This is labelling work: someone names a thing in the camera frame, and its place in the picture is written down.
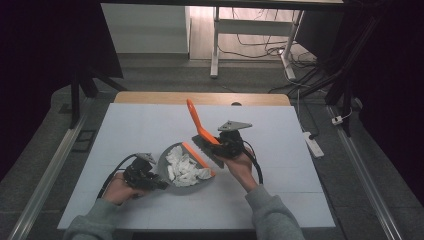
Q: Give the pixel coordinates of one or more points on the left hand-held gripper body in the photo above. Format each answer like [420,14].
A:
[141,173]

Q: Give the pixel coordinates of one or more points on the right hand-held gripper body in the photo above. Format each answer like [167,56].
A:
[231,140]

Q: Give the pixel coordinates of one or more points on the grey dustpan with orange edge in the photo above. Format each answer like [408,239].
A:
[186,190]

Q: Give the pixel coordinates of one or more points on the white tissue paper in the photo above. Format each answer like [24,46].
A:
[185,168]

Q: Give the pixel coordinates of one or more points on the person's left hand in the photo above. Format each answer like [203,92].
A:
[118,191]

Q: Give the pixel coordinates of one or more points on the person's right hand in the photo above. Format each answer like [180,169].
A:
[241,171]

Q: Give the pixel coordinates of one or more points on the wooden table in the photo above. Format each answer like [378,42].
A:
[150,98]

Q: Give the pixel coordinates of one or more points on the white power strip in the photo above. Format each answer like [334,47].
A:
[313,145]

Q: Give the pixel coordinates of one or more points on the black stand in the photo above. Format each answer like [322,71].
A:
[75,100]
[345,83]

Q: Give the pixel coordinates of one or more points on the small white plug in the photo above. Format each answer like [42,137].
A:
[337,120]

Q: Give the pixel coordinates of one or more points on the metal floor rail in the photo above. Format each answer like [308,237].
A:
[50,166]
[366,186]

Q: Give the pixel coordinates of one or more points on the white desk frame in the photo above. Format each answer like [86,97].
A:
[253,27]

